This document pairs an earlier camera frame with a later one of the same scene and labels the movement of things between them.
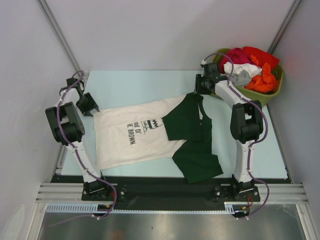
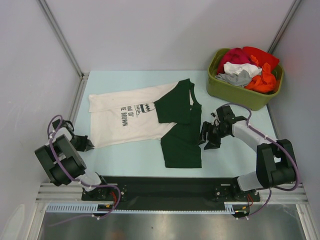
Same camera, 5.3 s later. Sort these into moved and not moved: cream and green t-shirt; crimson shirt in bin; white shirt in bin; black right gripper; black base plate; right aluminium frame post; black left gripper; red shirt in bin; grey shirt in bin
Moved: black left gripper; black right gripper; cream and green t-shirt
Not moved: right aluminium frame post; grey shirt in bin; crimson shirt in bin; red shirt in bin; black base plate; white shirt in bin
